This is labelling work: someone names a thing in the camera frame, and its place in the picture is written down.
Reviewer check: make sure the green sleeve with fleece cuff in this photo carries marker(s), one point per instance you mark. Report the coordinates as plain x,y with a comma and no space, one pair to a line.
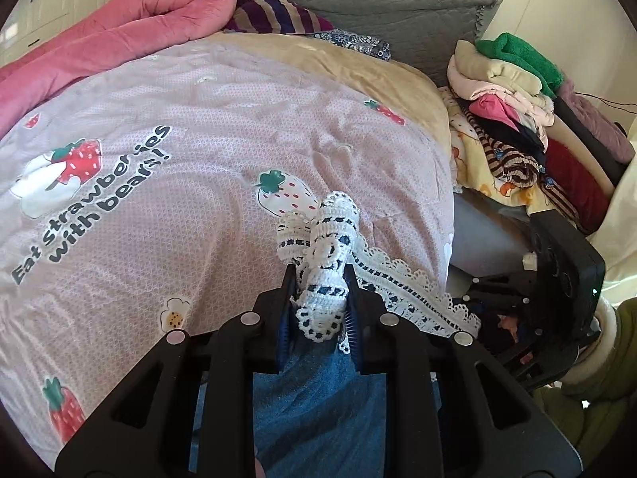
591,401

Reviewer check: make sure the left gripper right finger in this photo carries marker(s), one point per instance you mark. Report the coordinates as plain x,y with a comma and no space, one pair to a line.
451,410

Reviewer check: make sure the pile of clothes on chair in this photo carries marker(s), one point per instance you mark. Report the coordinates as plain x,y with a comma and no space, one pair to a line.
522,136

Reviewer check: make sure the blue denim pants lace trim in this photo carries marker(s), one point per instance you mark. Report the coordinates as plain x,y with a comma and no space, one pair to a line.
319,417

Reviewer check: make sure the striped purple pillow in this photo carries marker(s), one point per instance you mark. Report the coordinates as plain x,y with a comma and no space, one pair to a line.
280,17

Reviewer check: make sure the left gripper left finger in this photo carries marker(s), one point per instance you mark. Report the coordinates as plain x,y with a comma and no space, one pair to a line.
186,408

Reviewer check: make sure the pink strawberry print bedsheet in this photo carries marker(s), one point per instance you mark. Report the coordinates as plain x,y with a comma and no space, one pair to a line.
147,197

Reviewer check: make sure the pink folded quilt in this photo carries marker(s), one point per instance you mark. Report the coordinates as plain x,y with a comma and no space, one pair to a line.
118,32

